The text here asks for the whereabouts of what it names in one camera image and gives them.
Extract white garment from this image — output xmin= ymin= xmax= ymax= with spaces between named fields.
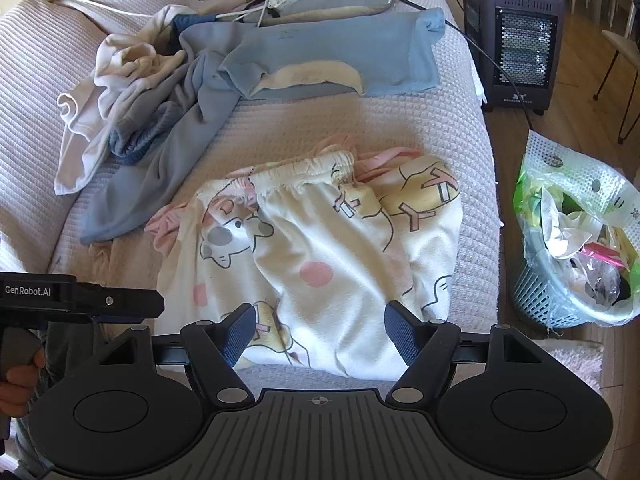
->
xmin=54 ymin=4 xmax=201 ymax=197

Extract white cable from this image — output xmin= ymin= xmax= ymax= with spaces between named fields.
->
xmin=50 ymin=0 xmax=281 ymax=26

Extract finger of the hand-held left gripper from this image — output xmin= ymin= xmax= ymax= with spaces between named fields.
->
xmin=76 ymin=282 xmax=166 ymax=324

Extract grey-blue fleece garment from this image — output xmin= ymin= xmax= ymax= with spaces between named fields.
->
xmin=80 ymin=22 xmax=251 ymax=246

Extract pale fluffy rug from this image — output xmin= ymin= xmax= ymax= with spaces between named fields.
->
xmin=542 ymin=337 xmax=606 ymax=396

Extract person's left hand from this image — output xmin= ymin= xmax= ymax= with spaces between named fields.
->
xmin=0 ymin=349 xmax=47 ymax=419

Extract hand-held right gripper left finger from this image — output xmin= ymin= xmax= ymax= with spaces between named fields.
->
xmin=97 ymin=302 xmax=258 ymax=407

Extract cream printed pajama pants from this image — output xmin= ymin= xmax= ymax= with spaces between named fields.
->
xmin=145 ymin=135 xmax=463 ymax=378

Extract white mesh trash basket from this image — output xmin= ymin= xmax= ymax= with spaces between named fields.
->
xmin=515 ymin=130 xmax=640 ymax=326

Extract dark blue knit garment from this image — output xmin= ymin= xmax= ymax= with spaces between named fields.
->
xmin=109 ymin=100 xmax=186 ymax=166

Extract black power cable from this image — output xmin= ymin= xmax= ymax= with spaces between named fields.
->
xmin=340 ymin=0 xmax=536 ymax=131

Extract light blue sweatshirt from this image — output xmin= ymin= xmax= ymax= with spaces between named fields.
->
xmin=217 ymin=7 xmax=446 ymax=101

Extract light blue waste basket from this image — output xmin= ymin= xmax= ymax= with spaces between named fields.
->
xmin=510 ymin=245 xmax=640 ymax=331

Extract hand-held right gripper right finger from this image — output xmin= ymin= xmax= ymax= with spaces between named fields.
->
xmin=384 ymin=300 xmax=546 ymax=406

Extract dark electric heater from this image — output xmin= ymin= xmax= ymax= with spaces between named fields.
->
xmin=460 ymin=0 xmax=566 ymax=113

